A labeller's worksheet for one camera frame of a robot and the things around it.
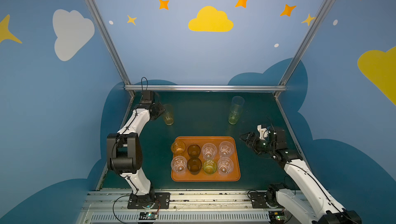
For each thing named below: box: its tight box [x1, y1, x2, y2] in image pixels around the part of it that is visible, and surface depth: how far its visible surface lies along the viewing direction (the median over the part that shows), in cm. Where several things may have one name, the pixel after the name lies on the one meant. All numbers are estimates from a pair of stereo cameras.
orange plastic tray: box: [170, 136, 241, 183], surface depth 85 cm
